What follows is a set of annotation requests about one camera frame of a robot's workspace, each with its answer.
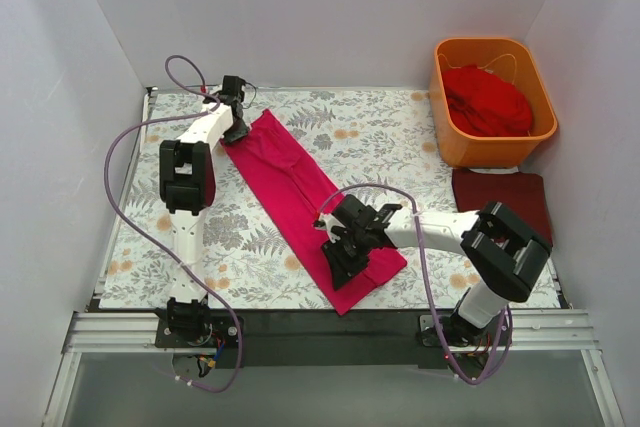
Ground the aluminium frame rail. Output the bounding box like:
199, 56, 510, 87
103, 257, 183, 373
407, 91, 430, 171
44, 309, 624, 426

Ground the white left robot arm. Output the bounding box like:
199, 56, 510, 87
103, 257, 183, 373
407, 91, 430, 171
159, 75, 249, 347

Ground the folded maroon t shirt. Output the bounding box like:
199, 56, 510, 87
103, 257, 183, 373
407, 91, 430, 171
452, 169, 553, 245

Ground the orange plastic basket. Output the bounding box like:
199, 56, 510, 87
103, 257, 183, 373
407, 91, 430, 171
429, 37, 558, 168

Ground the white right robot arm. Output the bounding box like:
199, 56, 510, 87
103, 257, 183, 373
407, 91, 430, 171
314, 195, 551, 347

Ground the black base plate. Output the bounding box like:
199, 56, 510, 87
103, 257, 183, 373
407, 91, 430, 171
154, 308, 448, 369

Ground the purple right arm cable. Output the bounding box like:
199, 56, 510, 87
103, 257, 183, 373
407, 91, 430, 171
312, 183, 514, 386

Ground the red t shirt in basket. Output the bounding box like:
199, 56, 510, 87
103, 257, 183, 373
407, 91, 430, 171
442, 65, 533, 137

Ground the pink t shirt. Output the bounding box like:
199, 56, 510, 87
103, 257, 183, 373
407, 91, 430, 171
225, 110, 407, 315

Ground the floral table cloth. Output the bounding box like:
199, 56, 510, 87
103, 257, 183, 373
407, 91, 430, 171
100, 89, 479, 310

